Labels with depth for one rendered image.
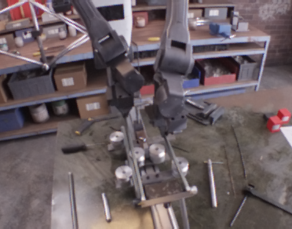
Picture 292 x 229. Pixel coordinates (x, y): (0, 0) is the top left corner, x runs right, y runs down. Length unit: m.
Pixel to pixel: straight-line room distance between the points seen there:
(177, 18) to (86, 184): 0.59
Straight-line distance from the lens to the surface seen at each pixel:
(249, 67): 2.63
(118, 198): 0.78
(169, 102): 0.52
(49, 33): 2.57
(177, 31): 0.58
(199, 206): 0.76
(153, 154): 0.78
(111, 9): 1.18
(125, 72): 0.60
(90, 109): 2.33
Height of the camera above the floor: 1.53
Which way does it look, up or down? 38 degrees down
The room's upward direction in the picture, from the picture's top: 3 degrees counter-clockwise
